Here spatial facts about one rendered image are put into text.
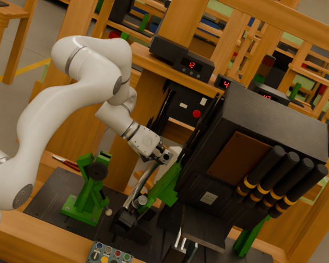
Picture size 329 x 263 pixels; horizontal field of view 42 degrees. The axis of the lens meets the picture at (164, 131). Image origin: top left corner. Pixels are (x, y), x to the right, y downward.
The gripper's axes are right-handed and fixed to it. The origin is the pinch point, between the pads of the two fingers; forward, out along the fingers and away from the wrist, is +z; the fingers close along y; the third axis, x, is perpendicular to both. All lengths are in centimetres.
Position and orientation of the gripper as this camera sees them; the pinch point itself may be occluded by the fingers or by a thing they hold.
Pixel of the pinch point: (162, 157)
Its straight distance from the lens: 169.5
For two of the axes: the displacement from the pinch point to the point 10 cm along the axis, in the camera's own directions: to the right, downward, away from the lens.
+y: 5.1, -7.4, 4.4
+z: 7.6, 6.3, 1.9
